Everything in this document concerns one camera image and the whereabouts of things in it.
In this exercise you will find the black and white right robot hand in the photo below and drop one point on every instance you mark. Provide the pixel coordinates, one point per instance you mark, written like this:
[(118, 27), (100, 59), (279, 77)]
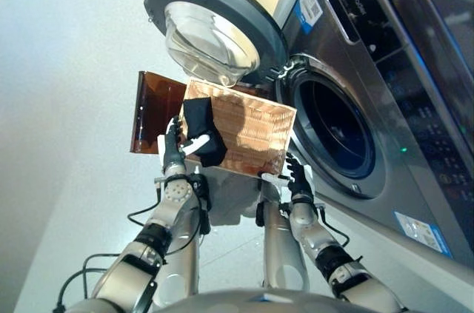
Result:
[(301, 187)]

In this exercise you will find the blue and white code label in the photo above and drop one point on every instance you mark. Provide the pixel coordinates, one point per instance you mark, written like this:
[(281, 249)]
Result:
[(309, 7)]

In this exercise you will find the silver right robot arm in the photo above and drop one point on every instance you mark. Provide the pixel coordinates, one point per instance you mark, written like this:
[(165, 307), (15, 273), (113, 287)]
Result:
[(314, 235)]

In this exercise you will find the silver right robot leg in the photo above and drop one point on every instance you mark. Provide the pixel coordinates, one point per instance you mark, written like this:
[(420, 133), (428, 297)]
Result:
[(277, 254)]

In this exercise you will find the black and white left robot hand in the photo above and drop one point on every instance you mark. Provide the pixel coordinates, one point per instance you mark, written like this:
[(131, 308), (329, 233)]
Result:
[(172, 154)]

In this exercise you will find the dark grey washing machine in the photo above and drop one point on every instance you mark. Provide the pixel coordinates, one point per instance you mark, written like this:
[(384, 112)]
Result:
[(352, 69)]

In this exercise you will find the round glass washing machine door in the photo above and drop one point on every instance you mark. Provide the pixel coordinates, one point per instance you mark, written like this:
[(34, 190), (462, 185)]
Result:
[(207, 6)]

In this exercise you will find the dark navy garment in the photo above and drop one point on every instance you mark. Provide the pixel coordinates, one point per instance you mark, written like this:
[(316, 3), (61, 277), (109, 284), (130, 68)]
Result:
[(200, 117)]

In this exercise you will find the tan wicker laundry basket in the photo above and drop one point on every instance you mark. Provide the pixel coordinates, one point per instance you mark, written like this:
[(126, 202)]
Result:
[(255, 128)]

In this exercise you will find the blue energy label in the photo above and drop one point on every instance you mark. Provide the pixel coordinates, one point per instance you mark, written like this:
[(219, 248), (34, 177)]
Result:
[(422, 233)]

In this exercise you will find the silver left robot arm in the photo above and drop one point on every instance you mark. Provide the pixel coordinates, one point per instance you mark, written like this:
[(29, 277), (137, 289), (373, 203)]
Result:
[(126, 276)]

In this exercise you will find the grey robot torso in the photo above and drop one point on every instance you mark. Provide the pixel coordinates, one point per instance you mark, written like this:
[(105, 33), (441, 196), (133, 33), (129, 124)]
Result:
[(259, 302)]

